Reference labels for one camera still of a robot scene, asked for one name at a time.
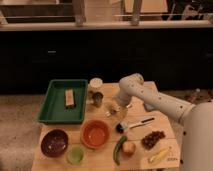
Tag yellow gripper fingers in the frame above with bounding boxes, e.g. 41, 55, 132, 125
113, 105, 128, 118

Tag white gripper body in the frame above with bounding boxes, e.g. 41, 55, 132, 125
115, 90, 132, 107

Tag silver metal fork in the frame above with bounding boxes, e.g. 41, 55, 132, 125
105, 103, 133, 118

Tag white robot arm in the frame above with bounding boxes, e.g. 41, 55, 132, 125
116, 73, 213, 171

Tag wooden block in tray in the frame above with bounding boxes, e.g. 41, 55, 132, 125
65, 89, 75, 107

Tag green plastic tray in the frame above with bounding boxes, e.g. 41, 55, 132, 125
38, 79, 88, 124

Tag dish brush black head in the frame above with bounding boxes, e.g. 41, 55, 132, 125
115, 116, 156, 134

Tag wooden folding table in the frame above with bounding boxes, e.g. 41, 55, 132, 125
31, 83, 180, 171

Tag small metal cup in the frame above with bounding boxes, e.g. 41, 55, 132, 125
92, 92, 103, 107

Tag green chili pepper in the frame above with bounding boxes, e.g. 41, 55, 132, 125
113, 135, 128, 165

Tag blue sponge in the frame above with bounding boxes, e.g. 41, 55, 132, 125
144, 103, 154, 112

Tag orange bowl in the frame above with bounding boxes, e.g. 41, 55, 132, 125
80, 120, 110, 149

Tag bunch of dark grapes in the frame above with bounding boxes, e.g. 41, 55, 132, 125
141, 131, 165, 150

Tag yellow corn cob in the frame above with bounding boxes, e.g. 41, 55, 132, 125
148, 148, 170, 164

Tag small green cup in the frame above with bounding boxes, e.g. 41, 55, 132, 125
67, 146, 84, 164

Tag dark purple bowl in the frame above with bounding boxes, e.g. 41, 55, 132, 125
41, 129, 68, 157

